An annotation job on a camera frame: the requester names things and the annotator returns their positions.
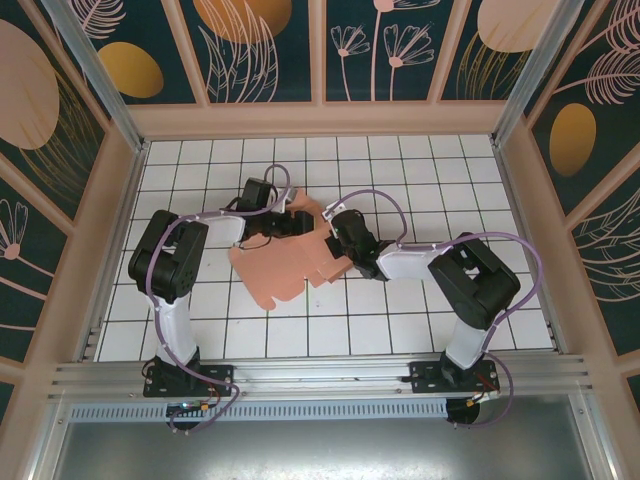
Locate grey metal sheet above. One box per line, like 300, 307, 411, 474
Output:
29, 394, 626, 480

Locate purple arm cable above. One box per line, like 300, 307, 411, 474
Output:
153, 163, 295, 435
335, 188, 545, 431

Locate pink paper box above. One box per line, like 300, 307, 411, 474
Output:
227, 187, 354, 311

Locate small green circuit board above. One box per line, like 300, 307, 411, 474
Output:
166, 399, 214, 417

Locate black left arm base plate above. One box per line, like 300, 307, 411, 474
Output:
143, 363, 236, 399

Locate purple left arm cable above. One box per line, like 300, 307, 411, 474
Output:
153, 163, 295, 435

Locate aluminium side rail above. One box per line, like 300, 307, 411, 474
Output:
79, 142, 149, 364
492, 142, 571, 357

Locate aluminium mounting rail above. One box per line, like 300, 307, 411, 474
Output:
47, 354, 597, 401

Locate grey slotted cable duct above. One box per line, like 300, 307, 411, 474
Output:
68, 398, 450, 422

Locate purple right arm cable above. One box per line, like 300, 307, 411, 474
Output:
335, 188, 545, 431

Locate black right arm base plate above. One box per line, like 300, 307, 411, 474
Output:
408, 360, 501, 397

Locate aluminium corner post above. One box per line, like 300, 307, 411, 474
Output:
40, 0, 150, 154
491, 0, 584, 147

